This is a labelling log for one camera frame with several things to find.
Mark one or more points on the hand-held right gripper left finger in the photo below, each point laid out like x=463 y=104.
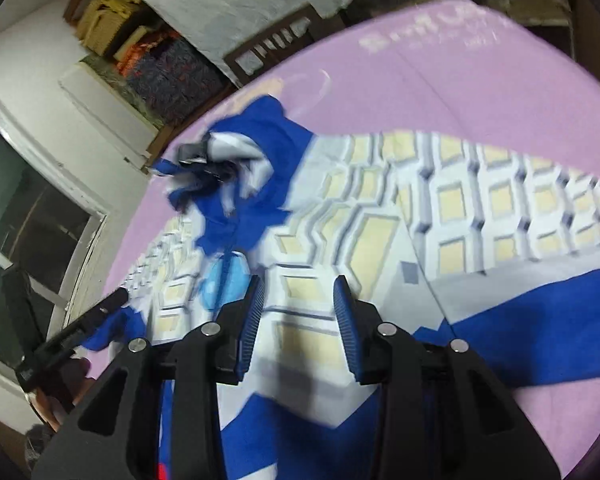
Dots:
x=247 y=330

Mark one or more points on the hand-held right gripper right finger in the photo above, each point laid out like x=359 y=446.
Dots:
x=347 y=330

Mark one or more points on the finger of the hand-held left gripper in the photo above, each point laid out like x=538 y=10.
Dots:
x=105 y=307
x=25 y=305

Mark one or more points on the blue white patterned jacket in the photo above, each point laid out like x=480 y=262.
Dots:
x=330 y=240

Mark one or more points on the person's left hand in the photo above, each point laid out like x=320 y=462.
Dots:
x=62 y=395

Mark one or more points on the white framed window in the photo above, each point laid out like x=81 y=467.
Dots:
x=20 y=200

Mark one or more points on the white flat board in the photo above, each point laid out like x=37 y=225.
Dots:
x=110 y=115

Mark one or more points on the dark patterned fabric bundle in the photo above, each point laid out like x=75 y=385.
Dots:
x=180 y=75

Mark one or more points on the pink printed blanket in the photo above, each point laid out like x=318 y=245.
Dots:
x=405 y=85

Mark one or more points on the white lace cloth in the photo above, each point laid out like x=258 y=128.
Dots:
x=230 y=0

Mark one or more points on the brown wooden headboard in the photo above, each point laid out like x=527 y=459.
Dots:
x=530 y=5

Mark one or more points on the dark wooden slatted frame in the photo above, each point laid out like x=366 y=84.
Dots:
x=235 y=62

